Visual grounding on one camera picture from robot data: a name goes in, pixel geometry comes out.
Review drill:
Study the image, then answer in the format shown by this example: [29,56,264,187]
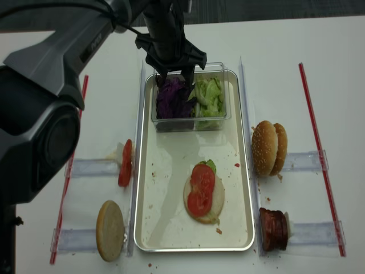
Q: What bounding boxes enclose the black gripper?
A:
[135,1,206,100]

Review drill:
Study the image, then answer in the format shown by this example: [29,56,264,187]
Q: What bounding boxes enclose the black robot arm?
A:
[1,1,207,273]

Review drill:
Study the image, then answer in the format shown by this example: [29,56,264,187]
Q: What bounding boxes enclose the green lettuce pile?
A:
[189,76,225,130]

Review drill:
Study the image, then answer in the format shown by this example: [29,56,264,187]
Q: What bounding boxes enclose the lettuce leaf on bun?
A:
[198,159,216,174]

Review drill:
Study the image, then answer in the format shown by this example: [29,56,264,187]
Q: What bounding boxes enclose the tomato slices on bun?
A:
[187,164,215,217]

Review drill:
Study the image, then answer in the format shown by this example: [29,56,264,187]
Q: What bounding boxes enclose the upright tomato slices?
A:
[118,139,132,187]

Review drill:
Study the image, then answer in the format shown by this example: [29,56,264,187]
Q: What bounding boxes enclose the white pusher block meat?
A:
[284,212,293,238]

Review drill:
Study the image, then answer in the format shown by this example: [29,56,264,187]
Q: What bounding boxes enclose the sliced meat patties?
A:
[259,207,289,252]

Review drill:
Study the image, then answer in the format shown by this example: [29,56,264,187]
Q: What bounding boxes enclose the purple cabbage pile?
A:
[156,77,197,119]

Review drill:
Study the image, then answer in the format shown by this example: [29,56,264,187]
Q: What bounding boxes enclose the clear plastic food container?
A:
[148,62,230,132]

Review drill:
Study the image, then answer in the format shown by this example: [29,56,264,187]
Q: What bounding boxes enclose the left clear long divider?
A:
[126,61,145,257]

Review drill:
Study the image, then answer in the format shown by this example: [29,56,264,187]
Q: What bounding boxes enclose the white pusher block upper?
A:
[115,142,124,166]

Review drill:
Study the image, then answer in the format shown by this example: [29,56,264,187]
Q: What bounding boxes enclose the sesame bun front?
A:
[252,120,278,176]

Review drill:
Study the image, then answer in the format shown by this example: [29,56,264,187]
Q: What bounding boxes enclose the sesame bun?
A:
[270,123,288,176]
[252,120,278,176]

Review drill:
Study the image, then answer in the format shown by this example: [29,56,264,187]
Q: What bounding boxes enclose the sesame bun rear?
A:
[270,123,288,176]

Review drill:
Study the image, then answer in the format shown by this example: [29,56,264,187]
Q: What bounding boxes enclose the bottom bun on tray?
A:
[183,175,225,224]

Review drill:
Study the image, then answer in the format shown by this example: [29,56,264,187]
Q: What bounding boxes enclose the metal tray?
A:
[134,71,255,252]

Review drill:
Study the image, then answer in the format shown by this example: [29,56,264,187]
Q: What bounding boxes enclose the upright bun half left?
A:
[96,200,125,262]

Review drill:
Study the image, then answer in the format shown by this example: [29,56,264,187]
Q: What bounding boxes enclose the left red strip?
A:
[49,74,90,264]

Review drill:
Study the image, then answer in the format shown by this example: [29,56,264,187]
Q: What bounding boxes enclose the red strip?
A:
[49,74,90,264]
[298,63,347,257]

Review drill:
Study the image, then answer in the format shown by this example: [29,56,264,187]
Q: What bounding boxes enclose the right red strip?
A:
[298,63,347,257]

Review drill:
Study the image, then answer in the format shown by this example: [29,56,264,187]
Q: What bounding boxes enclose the clear rail holding tomato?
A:
[64,159,119,178]

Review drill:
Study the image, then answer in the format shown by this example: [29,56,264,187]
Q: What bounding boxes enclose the clear rail holding sesame buns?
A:
[282,150,329,172]

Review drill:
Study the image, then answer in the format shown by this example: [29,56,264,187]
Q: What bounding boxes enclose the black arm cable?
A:
[0,0,143,37]

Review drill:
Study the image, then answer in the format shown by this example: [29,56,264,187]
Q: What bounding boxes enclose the clear rail holding bun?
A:
[50,228,98,253]

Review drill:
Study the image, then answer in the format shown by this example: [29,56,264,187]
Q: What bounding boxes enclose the clear rail holding meat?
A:
[289,221,346,247]

